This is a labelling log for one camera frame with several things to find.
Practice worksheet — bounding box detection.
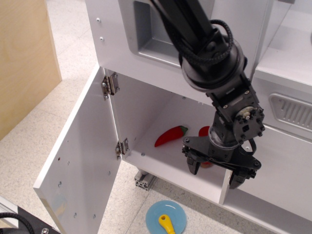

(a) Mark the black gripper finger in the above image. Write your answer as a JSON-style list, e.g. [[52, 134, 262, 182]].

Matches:
[[229, 170, 256, 189], [187, 156, 201, 175]]

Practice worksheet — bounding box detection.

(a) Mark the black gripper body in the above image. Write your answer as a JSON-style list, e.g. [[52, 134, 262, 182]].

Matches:
[[182, 119, 261, 172]]

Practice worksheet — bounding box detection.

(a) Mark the white low fridge door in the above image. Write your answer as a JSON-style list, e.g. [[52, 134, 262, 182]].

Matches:
[[34, 66, 120, 234]]

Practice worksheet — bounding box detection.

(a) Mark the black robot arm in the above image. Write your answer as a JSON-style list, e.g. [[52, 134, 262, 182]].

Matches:
[[153, 0, 265, 189]]

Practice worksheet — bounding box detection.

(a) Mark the red lid spice jar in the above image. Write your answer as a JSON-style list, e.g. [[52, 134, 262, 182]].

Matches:
[[198, 126, 214, 169]]

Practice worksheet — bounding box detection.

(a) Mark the red toy chili pepper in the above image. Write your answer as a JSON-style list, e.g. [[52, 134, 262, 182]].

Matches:
[[154, 125, 188, 147]]

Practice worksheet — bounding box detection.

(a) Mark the white oven door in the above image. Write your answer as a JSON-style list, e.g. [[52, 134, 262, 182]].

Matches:
[[239, 126, 312, 220]]

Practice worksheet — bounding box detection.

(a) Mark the aluminium extrusion foot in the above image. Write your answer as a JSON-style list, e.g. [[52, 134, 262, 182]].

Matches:
[[134, 171, 156, 191]]

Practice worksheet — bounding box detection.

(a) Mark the light blue plate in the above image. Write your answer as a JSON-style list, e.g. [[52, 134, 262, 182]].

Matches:
[[145, 200, 187, 234]]

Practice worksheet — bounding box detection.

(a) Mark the yellow toy utensil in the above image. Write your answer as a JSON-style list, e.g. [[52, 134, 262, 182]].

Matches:
[[158, 214, 176, 234]]

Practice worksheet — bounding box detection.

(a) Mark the white toy kitchen cabinet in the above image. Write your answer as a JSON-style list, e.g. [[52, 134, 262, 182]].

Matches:
[[86, 0, 312, 234]]

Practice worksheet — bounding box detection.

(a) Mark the lower metal door hinge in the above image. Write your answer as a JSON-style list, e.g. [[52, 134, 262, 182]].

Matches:
[[115, 138, 130, 160]]

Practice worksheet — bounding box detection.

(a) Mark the metal door hinge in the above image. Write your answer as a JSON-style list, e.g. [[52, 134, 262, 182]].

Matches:
[[101, 72, 120, 100], [115, 138, 130, 160]]

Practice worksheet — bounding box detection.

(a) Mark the grey oven vent panel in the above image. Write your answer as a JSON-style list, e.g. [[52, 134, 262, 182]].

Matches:
[[269, 93, 312, 140]]

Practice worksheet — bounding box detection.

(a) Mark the upper metal door hinge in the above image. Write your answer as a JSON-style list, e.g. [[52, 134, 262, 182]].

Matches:
[[101, 72, 120, 100]]

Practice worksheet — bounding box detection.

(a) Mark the grey ice dispenser recess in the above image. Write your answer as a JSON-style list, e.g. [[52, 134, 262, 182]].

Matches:
[[118, 0, 180, 67]]

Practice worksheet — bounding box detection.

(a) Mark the plywood board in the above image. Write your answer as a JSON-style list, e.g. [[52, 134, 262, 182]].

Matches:
[[0, 0, 61, 138]]

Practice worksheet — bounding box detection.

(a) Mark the black robot base with cable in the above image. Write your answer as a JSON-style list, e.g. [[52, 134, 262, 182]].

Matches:
[[0, 206, 60, 234]]

